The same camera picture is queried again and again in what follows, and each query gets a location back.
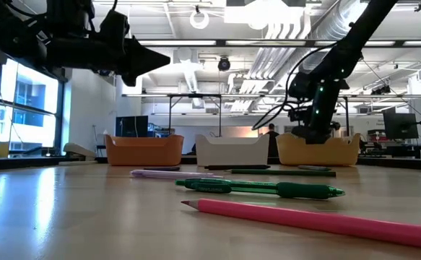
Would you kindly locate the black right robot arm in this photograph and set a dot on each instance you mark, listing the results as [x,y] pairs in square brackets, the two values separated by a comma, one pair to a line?
[358,32]

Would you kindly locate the white plastic bin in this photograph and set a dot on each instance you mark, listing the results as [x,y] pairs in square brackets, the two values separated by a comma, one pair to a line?
[232,153]

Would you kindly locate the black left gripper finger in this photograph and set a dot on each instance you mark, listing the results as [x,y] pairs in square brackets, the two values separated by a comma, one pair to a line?
[141,61]

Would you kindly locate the grey crayon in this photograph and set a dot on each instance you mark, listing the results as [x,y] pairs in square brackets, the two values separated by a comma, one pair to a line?
[315,168]

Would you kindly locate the green pen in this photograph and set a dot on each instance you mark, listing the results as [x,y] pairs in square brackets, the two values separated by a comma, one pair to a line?
[304,190]

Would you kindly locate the black aluminium table frame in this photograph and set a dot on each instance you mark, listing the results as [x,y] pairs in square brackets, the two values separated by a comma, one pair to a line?
[394,162]

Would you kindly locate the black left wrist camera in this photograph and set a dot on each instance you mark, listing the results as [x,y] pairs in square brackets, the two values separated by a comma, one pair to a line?
[114,29]

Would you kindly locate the lilac pen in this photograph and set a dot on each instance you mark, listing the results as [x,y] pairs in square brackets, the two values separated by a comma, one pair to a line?
[170,174]

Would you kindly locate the black computer monitor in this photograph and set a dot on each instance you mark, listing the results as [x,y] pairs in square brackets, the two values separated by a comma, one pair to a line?
[131,126]
[400,126]

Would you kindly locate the small white device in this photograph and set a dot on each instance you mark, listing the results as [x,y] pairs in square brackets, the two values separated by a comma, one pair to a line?
[78,150]

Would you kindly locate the green pencil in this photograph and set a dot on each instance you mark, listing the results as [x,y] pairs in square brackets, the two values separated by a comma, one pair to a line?
[286,173]

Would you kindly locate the pink pencil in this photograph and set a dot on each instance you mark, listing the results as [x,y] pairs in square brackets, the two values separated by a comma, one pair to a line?
[304,218]

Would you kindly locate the large glass window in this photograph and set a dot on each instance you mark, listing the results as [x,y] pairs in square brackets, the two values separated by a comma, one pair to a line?
[29,108]

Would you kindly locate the yellow orange plastic bin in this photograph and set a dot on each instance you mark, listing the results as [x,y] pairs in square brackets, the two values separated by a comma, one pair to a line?
[318,155]

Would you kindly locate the person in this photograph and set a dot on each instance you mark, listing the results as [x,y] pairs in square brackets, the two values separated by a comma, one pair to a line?
[272,142]

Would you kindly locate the black overhead camera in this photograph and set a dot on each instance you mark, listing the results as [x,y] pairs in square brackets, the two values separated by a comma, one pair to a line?
[224,64]

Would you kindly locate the coral orange plastic bin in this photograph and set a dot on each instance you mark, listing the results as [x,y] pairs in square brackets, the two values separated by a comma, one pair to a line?
[143,151]

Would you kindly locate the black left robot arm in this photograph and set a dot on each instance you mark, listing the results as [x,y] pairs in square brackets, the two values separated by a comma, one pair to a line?
[69,18]

